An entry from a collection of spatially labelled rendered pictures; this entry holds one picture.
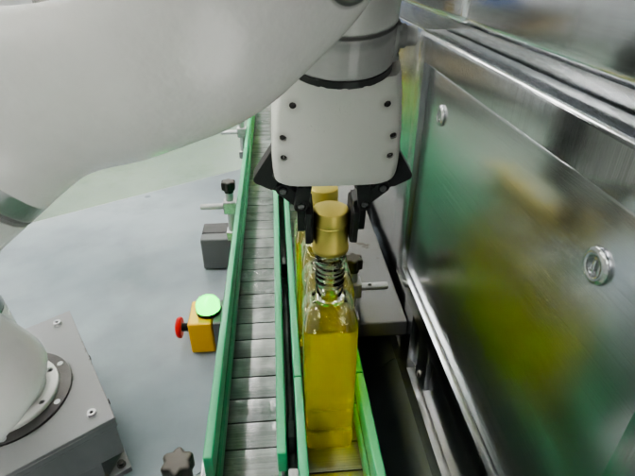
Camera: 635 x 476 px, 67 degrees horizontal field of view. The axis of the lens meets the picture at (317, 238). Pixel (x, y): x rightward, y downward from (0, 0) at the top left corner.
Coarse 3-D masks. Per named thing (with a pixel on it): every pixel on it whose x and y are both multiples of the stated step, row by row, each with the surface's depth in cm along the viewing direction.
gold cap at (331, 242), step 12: (324, 204) 44; (336, 204) 44; (324, 216) 42; (336, 216) 42; (348, 216) 44; (324, 228) 43; (336, 228) 43; (348, 228) 44; (324, 240) 44; (336, 240) 44; (324, 252) 44; (336, 252) 44
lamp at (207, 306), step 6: (198, 300) 87; (204, 300) 86; (210, 300) 86; (216, 300) 87; (198, 306) 86; (204, 306) 85; (210, 306) 86; (216, 306) 86; (198, 312) 86; (204, 312) 86; (210, 312) 86; (216, 312) 87; (204, 318) 86; (210, 318) 86
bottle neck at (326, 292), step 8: (344, 256) 47; (320, 264) 46; (328, 264) 45; (336, 264) 45; (344, 264) 47; (320, 272) 46; (328, 272) 46; (336, 272) 46; (344, 272) 47; (320, 280) 47; (328, 280) 46; (336, 280) 46; (320, 288) 47; (328, 288) 47; (336, 288) 47; (320, 296) 48; (328, 296) 47; (336, 296) 48
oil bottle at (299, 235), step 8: (296, 224) 65; (296, 232) 63; (296, 240) 63; (296, 248) 64; (296, 256) 65; (296, 264) 66; (296, 272) 68; (296, 280) 70; (296, 288) 71; (296, 296) 73
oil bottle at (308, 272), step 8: (312, 264) 54; (304, 272) 55; (312, 272) 53; (304, 280) 54; (312, 280) 53; (344, 280) 53; (304, 288) 53; (312, 288) 53; (344, 288) 53; (352, 288) 53; (352, 296) 54
